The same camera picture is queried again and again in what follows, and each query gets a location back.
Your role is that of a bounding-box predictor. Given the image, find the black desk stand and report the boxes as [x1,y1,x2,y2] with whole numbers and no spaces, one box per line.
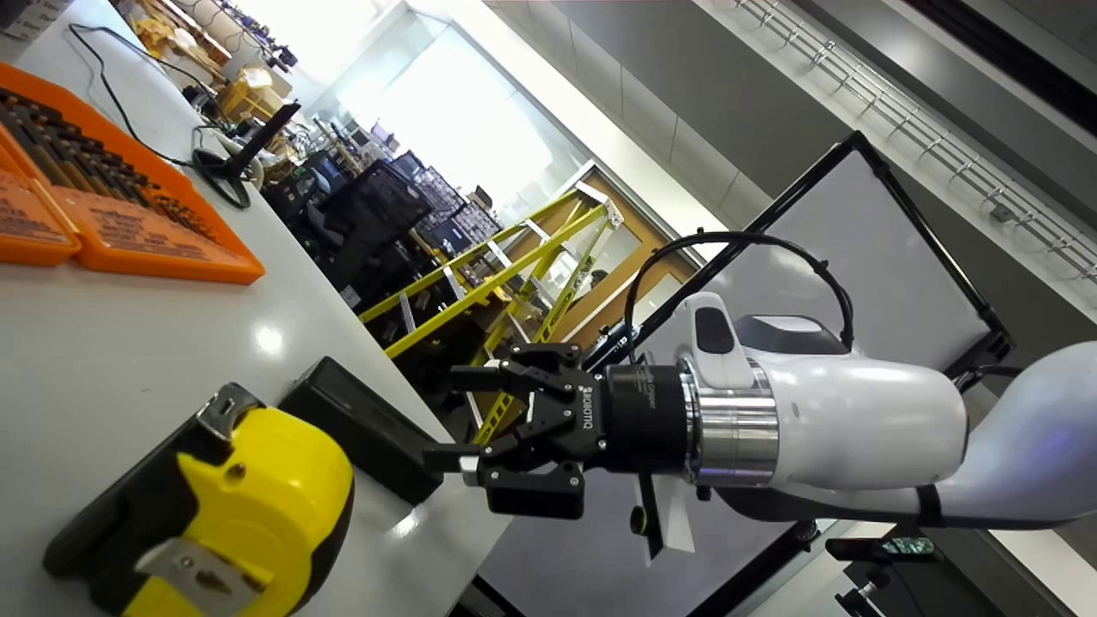
[189,100,304,214]

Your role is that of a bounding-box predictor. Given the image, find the wooden board panel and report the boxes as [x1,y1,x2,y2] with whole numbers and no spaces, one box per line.
[533,159,703,359]

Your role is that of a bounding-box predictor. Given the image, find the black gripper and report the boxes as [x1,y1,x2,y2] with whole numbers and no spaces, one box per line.
[449,341,694,520]

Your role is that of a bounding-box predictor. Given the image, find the whiteboard with black frame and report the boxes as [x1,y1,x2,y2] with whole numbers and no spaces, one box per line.
[478,128,1020,617]

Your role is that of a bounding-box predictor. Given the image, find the dark storage shelf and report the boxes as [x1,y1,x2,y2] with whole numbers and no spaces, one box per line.
[264,148,509,314]

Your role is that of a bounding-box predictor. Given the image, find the black machine with green label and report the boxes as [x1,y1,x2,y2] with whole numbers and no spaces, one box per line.
[823,524,1084,617]

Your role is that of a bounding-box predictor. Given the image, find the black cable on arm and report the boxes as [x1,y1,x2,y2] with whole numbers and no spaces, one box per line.
[621,230,862,359]

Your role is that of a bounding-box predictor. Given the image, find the thin black table cable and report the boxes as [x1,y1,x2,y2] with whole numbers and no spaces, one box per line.
[65,22,198,172]

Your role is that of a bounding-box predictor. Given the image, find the yellow ladder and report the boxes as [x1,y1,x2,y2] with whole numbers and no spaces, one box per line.
[358,187,621,452]

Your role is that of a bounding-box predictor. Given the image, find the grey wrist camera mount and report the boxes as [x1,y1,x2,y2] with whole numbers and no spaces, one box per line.
[631,470,696,565]

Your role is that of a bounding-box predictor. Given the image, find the yellow and black tape measure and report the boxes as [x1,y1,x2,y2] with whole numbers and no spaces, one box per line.
[43,382,360,617]

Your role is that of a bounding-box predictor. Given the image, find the orange drill bit case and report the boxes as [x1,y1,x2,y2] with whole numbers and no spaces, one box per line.
[0,58,268,290]

